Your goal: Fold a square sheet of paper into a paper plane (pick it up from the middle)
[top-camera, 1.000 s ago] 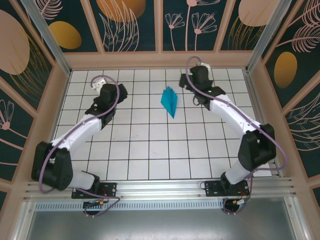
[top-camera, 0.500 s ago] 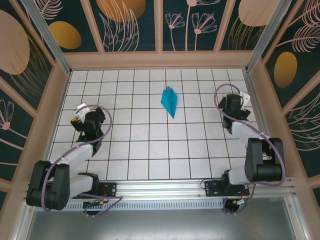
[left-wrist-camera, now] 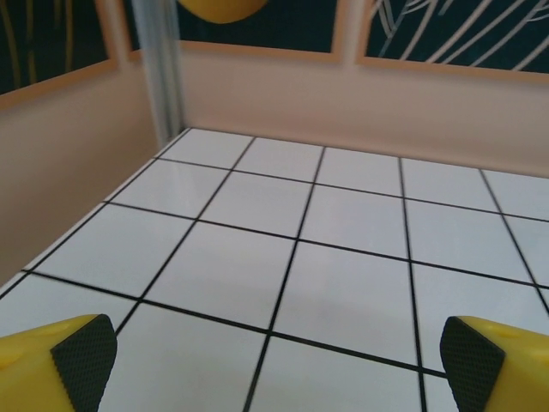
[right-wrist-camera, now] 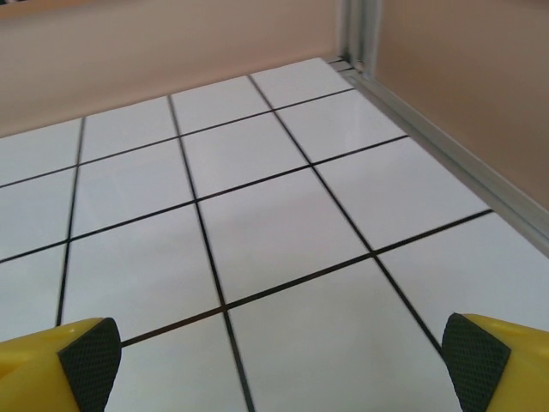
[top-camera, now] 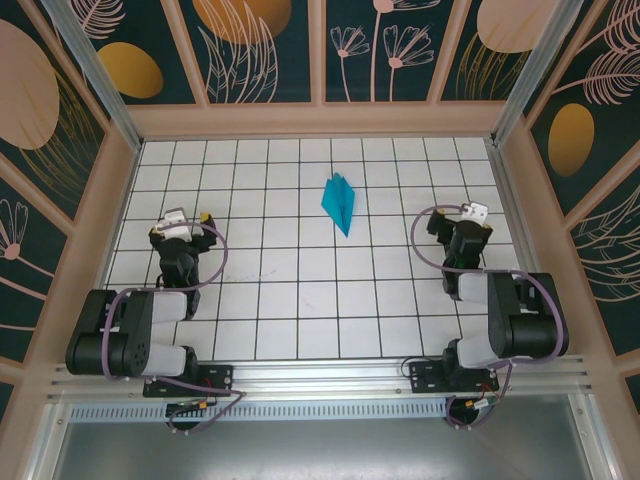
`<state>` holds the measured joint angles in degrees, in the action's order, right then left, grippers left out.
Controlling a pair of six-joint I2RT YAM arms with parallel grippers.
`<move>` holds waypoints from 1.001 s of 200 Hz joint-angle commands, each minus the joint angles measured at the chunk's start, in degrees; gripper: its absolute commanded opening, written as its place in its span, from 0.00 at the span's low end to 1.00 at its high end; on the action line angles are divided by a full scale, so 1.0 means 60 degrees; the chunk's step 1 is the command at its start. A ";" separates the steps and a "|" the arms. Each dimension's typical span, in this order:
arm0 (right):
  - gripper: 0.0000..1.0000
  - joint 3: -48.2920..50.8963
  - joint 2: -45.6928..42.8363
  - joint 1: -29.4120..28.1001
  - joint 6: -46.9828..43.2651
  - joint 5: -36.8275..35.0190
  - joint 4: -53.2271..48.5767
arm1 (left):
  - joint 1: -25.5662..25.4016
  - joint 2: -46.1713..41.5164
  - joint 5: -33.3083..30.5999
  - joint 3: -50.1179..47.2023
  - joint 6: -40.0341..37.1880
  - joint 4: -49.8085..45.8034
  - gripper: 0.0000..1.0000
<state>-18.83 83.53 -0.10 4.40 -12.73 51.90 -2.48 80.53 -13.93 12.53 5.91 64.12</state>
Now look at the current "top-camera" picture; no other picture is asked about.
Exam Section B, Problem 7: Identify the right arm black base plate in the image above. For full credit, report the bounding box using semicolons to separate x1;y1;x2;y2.
408;357;500;396

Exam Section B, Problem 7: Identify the blue paper sheet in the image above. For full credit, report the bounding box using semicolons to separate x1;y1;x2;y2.
319;172;358;239

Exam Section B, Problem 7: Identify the aluminium frame post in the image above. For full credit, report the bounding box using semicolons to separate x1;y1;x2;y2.
42;0;145;152
491;0;585;147

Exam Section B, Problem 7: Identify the aluminium side rail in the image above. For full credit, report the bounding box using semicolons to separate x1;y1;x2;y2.
487;142;567;354

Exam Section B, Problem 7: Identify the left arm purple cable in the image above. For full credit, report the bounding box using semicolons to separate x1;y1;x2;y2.
102;222;246;437

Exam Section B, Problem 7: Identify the slotted grey cable duct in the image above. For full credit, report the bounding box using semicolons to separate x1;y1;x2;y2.
69;403;451;422

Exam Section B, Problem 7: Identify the aluminium mounting rail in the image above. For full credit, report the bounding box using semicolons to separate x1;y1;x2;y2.
47;353;597;402

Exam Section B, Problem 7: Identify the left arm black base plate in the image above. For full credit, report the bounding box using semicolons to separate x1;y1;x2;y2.
142;363;236;399

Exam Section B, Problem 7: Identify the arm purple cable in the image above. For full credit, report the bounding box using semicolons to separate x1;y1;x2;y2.
410;203;570;432
102;222;246;437

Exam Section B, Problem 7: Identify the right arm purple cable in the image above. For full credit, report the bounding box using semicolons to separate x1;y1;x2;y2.
410;203;570;432

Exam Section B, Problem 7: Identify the grey metal sheet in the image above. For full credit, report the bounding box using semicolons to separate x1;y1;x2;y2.
49;419;604;480

